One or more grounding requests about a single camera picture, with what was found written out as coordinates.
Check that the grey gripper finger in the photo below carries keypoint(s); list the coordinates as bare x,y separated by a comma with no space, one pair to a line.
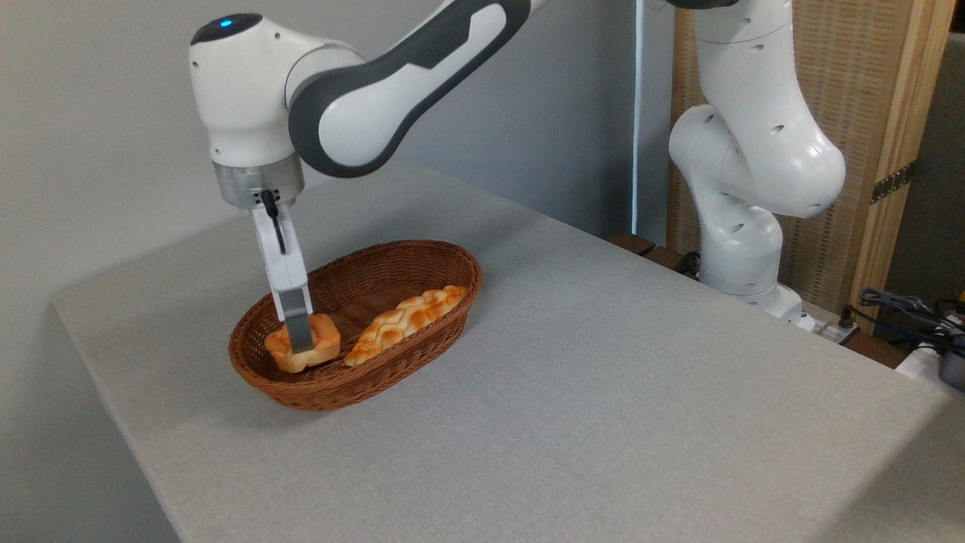
300,328

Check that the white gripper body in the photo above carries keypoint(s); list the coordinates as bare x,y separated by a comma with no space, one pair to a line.
283,256

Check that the round bread roll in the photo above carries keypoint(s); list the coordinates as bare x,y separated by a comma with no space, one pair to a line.
326,345

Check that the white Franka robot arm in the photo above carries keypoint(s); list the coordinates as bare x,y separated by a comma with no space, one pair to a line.
362,121

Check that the long braided bread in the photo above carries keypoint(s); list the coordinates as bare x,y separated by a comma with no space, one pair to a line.
399,324

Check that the brown wicker basket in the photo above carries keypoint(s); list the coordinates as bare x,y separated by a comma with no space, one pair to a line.
362,286

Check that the wooden woven folding screen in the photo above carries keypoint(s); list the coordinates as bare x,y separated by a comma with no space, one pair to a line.
859,75

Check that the black screen hinge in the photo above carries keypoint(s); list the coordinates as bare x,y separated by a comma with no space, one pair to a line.
893,182

